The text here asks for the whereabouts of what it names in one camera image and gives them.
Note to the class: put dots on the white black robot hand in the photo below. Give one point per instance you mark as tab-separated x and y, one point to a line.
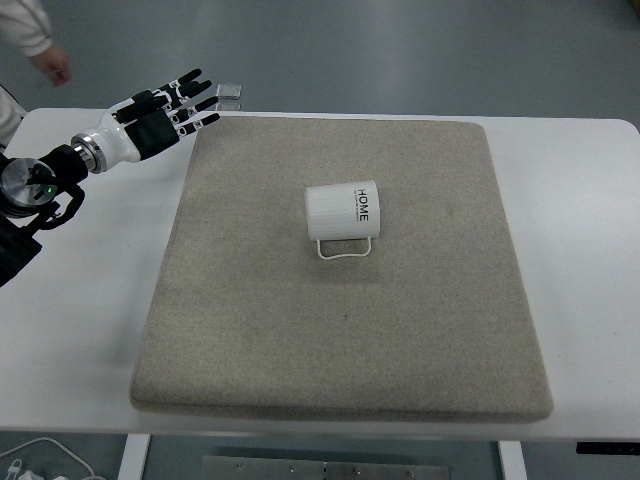
146	124

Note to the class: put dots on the person's bare hand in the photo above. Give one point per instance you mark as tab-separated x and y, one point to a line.
54	64

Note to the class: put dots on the white HOME cup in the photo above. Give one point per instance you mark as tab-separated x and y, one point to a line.
343	212

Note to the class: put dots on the white sleeve forearm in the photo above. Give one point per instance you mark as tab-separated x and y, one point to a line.
27	26

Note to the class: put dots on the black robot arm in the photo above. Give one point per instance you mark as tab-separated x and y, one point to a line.
38	195

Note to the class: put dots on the metal floor plate lower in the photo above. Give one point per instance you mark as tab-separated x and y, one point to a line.
227	106

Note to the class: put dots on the metal floor plate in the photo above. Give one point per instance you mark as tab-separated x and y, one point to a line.
228	91
227	106

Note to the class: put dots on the metal floor plate upper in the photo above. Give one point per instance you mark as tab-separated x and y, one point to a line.
228	91

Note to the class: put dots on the beige felt mat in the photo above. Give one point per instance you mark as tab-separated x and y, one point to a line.
434	324

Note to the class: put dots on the white table leg left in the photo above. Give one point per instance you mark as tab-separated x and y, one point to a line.
134	457

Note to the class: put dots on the white table leg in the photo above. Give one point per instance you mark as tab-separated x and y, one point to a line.
134	457
512	460

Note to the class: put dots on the white table leg right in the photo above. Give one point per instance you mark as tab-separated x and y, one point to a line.
512	460

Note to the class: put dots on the black table control panel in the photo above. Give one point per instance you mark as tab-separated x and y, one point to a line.
608	448

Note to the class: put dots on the grey metal base plate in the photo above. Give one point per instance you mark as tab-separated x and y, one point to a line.
240	468

